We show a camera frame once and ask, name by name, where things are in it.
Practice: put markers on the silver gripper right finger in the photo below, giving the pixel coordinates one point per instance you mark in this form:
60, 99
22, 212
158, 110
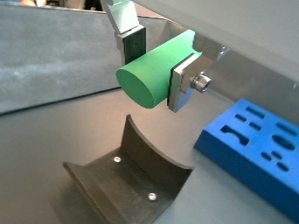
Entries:
186, 74

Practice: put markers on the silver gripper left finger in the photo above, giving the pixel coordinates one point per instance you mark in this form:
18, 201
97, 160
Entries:
129, 32

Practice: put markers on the green oval cylinder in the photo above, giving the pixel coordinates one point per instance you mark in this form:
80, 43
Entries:
144, 77

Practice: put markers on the black curved cradle fixture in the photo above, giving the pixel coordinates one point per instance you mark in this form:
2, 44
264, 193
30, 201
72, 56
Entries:
132, 183

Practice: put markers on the blue shape sorter block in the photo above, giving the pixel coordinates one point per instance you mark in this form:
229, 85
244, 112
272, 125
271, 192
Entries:
253, 144

